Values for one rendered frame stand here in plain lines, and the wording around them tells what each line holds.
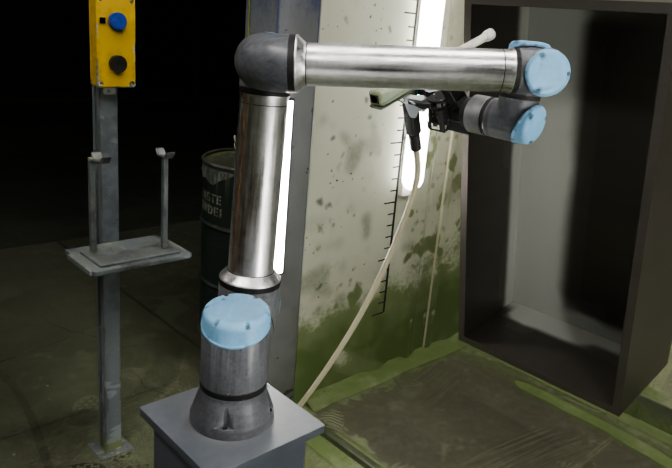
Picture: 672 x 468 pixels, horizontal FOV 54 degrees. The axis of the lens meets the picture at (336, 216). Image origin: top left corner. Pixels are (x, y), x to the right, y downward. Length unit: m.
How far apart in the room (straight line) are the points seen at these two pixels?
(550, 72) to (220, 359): 0.89
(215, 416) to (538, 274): 1.48
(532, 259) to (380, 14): 1.07
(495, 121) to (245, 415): 0.85
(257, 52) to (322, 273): 1.37
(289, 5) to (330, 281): 1.06
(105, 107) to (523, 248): 1.56
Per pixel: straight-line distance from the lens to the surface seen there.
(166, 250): 2.13
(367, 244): 2.68
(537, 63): 1.35
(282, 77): 1.31
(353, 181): 2.52
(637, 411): 3.09
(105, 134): 2.15
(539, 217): 2.49
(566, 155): 2.35
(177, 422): 1.57
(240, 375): 1.45
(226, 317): 1.43
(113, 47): 2.07
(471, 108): 1.55
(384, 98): 1.60
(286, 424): 1.57
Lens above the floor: 1.51
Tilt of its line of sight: 16 degrees down
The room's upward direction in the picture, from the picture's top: 5 degrees clockwise
